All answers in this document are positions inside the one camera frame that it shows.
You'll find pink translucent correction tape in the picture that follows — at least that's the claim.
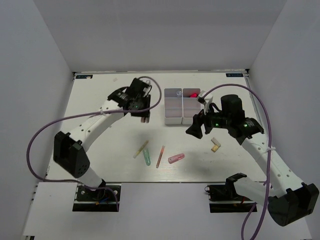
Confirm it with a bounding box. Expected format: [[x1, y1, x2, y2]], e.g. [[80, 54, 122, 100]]
[[168, 153, 185, 164]]

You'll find orange thin highlighter pen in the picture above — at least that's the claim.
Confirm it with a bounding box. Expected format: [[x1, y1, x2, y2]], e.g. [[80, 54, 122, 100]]
[[156, 145, 165, 169]]

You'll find right white compartment organizer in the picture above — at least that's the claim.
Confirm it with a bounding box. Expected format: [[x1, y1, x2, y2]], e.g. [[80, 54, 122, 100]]
[[182, 88, 201, 125]]

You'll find pink white mini stapler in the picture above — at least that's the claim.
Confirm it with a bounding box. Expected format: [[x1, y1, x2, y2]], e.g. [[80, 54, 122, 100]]
[[140, 117, 149, 124]]

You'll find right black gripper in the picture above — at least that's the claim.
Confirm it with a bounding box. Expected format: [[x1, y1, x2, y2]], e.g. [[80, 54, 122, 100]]
[[185, 102, 231, 139]]

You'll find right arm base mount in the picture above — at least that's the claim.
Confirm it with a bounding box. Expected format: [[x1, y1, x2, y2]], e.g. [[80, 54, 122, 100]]
[[204, 184, 254, 214]]

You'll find small tan eraser block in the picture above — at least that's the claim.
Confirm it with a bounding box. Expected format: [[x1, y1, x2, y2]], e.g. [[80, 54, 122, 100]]
[[211, 137, 221, 153]]

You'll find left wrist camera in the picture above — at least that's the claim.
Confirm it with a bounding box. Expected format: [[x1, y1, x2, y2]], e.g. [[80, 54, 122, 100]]
[[142, 79, 153, 96]]

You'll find white compartment organizer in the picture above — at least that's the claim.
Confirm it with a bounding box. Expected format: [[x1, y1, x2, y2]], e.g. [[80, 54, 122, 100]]
[[164, 88, 183, 125], [182, 88, 201, 125]]

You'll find pink black highlighter marker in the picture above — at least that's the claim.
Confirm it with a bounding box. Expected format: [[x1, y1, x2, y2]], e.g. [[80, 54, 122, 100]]
[[189, 93, 198, 98]]

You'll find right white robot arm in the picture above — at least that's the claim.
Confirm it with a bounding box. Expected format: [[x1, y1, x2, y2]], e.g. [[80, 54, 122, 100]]
[[186, 94, 320, 227]]

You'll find green translucent correction tape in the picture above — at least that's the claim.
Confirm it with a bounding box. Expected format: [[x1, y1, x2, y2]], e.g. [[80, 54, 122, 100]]
[[142, 148, 151, 166]]

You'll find yellow thin highlighter pen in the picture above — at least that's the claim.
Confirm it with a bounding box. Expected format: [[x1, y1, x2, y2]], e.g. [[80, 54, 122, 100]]
[[133, 140, 149, 159]]

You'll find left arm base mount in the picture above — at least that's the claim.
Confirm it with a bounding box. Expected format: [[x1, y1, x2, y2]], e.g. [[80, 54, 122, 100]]
[[72, 184, 122, 213]]

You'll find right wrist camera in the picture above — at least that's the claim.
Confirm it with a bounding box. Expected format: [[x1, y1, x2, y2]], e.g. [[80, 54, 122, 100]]
[[196, 90, 213, 115]]

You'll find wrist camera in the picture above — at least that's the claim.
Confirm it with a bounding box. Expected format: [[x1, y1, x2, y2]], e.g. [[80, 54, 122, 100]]
[[142, 79, 153, 96], [196, 90, 213, 115]]

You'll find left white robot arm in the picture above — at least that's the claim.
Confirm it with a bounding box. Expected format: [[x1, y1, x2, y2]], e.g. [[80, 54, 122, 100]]
[[53, 77, 152, 200]]

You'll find left white compartment organizer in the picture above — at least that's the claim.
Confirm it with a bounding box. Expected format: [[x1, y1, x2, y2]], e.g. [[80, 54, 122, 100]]
[[164, 88, 183, 125]]

